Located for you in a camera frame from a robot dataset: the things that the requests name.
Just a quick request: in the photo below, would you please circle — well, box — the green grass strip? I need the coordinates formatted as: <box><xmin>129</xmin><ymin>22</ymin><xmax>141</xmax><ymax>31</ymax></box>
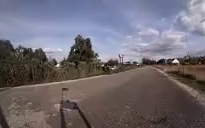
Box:
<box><xmin>162</xmin><ymin>69</ymin><xmax>205</xmax><ymax>98</ymax></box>

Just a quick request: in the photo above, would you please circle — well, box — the white building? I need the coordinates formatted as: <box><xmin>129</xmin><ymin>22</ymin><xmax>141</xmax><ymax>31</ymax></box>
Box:
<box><xmin>171</xmin><ymin>58</ymin><xmax>181</xmax><ymax>65</ymax></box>

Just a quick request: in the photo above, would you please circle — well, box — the row of low buildings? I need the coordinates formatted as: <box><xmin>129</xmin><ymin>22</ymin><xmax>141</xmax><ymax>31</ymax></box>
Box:
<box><xmin>179</xmin><ymin>54</ymin><xmax>205</xmax><ymax>66</ymax></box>

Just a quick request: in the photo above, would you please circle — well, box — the tall dark green tree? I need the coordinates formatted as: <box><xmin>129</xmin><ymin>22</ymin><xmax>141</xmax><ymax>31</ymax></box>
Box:
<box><xmin>67</xmin><ymin>34</ymin><xmax>101</xmax><ymax>68</ymax></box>

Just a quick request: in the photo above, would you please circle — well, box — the grey asphalt road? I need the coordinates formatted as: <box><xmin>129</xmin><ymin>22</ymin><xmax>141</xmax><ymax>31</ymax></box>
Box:
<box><xmin>0</xmin><ymin>65</ymin><xmax>205</xmax><ymax>128</ymax></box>

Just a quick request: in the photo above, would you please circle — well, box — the pair of utility poles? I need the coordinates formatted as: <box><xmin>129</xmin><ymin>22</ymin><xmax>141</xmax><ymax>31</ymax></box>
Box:
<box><xmin>118</xmin><ymin>53</ymin><xmax>125</xmax><ymax>65</ymax></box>

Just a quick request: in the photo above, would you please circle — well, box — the brown dry field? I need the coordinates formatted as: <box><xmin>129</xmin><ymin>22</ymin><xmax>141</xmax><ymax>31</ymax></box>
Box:
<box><xmin>154</xmin><ymin>64</ymin><xmax>205</xmax><ymax>84</ymax></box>

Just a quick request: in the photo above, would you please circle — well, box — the row of tall bushes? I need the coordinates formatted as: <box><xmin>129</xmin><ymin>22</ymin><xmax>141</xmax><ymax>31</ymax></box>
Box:
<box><xmin>0</xmin><ymin>39</ymin><xmax>142</xmax><ymax>89</ymax></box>

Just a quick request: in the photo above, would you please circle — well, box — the row of distant trees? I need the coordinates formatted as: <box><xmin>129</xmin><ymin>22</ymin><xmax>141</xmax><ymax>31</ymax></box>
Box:
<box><xmin>141</xmin><ymin>58</ymin><xmax>173</xmax><ymax>66</ymax></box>

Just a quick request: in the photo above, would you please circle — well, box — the gravel roadside strip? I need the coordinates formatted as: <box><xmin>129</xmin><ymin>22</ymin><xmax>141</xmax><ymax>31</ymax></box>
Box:
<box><xmin>152</xmin><ymin>65</ymin><xmax>205</xmax><ymax>114</ymax></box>

